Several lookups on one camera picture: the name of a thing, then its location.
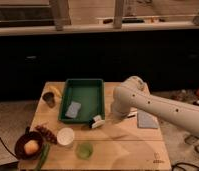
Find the white dish brush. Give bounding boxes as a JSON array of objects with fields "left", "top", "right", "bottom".
[{"left": 89, "top": 115, "right": 105, "bottom": 129}]

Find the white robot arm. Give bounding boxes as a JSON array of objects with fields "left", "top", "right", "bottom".
[{"left": 111, "top": 76, "right": 199, "bottom": 137}]

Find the green plastic tray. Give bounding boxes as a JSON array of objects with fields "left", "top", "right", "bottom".
[{"left": 58, "top": 79, "right": 105, "bottom": 124}]

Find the yellow banana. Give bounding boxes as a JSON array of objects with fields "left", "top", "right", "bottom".
[{"left": 49, "top": 85, "right": 62, "bottom": 98}]

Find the dark small cup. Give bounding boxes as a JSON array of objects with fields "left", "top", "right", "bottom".
[{"left": 42, "top": 92, "right": 55, "bottom": 108}]

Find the grey cloth pad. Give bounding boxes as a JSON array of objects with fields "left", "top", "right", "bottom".
[{"left": 137, "top": 110, "right": 158, "bottom": 129}]

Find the white cup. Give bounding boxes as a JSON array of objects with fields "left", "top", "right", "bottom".
[{"left": 57, "top": 128, "right": 75, "bottom": 147}]

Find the green cup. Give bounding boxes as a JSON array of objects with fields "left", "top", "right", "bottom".
[{"left": 76, "top": 142, "right": 93, "bottom": 160}]

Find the brown pine cone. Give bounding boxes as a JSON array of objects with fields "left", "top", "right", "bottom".
[{"left": 35, "top": 125, "right": 57, "bottom": 144}]

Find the green vegetable stalk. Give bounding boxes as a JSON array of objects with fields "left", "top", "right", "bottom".
[{"left": 34, "top": 144, "right": 50, "bottom": 171}]

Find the yellow fruit in bowl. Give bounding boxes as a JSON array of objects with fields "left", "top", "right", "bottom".
[{"left": 24, "top": 140, "right": 39, "bottom": 155}]

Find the dark brown bowl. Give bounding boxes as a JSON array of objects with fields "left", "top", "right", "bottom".
[{"left": 14, "top": 129, "right": 43, "bottom": 160}]

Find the black cable left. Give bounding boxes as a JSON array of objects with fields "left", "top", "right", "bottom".
[{"left": 0, "top": 127, "right": 16, "bottom": 158}]

